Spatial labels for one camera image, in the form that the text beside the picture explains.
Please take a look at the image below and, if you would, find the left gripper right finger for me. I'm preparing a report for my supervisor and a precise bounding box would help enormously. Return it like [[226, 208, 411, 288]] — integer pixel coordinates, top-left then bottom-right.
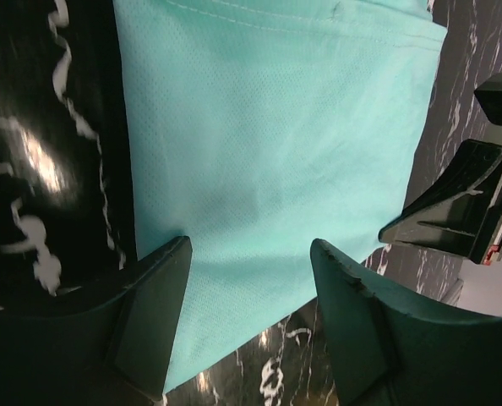
[[310, 239, 502, 405]]

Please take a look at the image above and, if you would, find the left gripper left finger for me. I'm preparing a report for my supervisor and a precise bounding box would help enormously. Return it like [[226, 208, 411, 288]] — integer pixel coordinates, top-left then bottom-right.
[[0, 236, 192, 405]]

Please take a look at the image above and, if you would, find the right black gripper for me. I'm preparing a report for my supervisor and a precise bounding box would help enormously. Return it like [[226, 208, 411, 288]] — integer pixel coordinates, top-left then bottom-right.
[[379, 140, 502, 265]]

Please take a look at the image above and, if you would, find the teal t shirt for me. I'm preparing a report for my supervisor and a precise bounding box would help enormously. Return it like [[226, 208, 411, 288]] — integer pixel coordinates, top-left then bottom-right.
[[114, 1, 446, 391]]

